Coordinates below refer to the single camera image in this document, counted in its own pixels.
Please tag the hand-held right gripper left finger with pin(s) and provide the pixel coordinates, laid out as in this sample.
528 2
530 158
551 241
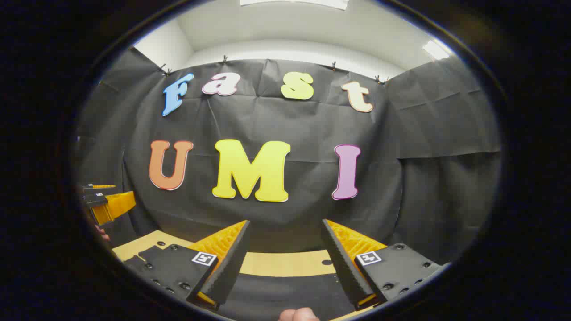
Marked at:
229 272

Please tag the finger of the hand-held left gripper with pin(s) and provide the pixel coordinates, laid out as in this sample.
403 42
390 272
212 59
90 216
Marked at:
100 190
117 206

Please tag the ceiling light panel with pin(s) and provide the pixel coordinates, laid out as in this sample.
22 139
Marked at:
294 2
436 50

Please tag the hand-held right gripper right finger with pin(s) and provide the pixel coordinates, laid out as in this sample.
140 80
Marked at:
345 272

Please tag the black backdrop cloth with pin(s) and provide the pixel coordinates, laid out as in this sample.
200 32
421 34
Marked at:
267 120

